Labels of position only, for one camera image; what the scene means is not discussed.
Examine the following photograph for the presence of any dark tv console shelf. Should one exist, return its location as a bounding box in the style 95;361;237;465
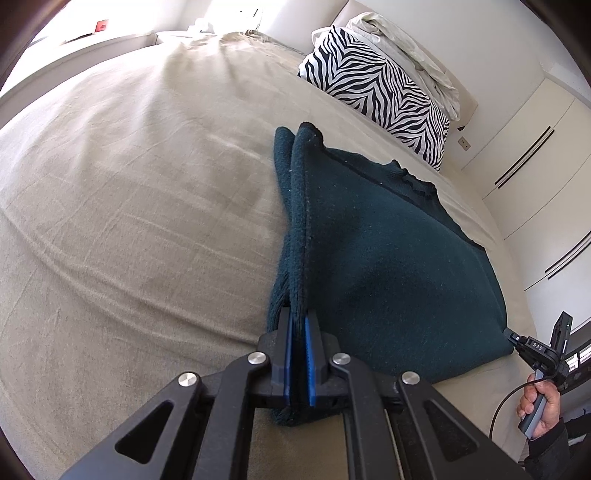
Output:
559;340;591;394

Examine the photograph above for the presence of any beige bed sheet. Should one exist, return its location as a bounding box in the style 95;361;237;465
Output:
1;34;535;479

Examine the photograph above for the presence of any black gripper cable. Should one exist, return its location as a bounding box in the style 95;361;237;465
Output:
489;377;546;439

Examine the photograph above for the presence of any wall power socket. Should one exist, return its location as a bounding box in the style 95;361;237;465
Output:
458;136;471;151

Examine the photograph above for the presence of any white wardrobe with black handles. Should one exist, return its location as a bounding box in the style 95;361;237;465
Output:
464;79;591;339

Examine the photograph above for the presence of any dark teal knit sweater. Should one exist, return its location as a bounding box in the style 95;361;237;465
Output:
267;122;512;383

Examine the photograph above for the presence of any zebra print pillow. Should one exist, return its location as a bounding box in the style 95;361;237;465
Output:
297;27;451;171

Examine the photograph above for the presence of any small red object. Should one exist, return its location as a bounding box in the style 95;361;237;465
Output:
94;20;107;33

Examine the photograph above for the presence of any crumpled white duvet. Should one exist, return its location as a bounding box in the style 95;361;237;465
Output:
344;11;463;122

